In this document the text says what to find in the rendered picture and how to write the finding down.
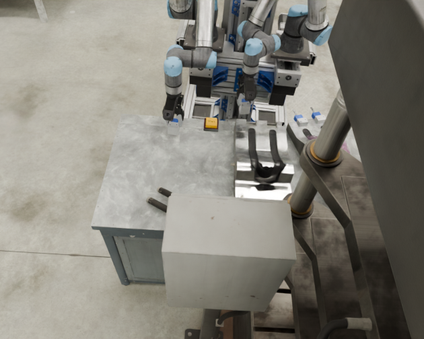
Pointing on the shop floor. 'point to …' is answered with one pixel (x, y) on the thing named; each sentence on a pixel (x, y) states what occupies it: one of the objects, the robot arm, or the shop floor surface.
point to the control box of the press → (225, 255)
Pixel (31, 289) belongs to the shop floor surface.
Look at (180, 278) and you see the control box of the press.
